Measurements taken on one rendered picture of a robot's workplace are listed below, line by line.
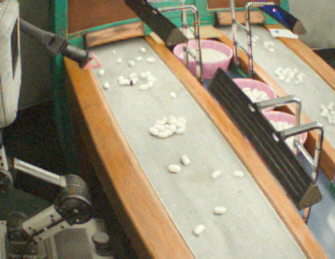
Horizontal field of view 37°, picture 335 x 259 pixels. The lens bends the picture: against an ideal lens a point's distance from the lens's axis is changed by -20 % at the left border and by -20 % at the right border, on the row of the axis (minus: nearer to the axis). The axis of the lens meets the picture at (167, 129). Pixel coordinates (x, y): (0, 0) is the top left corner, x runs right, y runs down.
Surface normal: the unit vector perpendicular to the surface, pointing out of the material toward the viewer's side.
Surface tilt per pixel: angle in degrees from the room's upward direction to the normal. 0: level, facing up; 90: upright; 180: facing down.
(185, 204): 0
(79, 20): 90
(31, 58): 90
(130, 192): 0
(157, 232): 0
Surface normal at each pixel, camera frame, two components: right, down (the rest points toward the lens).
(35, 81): 0.36, 0.48
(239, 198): -0.04, -0.85
